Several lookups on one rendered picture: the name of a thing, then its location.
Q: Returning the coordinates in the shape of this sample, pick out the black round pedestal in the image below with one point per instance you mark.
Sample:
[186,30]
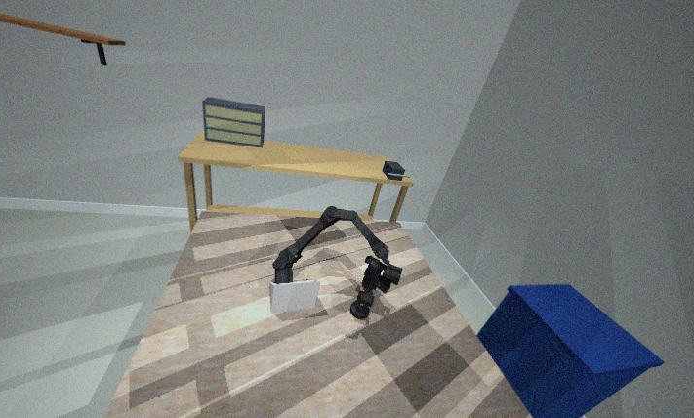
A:
[358,310]

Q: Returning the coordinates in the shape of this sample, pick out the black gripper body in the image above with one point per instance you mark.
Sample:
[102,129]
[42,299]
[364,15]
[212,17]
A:
[366,297]

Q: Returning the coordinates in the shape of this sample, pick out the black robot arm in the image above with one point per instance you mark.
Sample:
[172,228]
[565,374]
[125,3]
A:
[290,255]

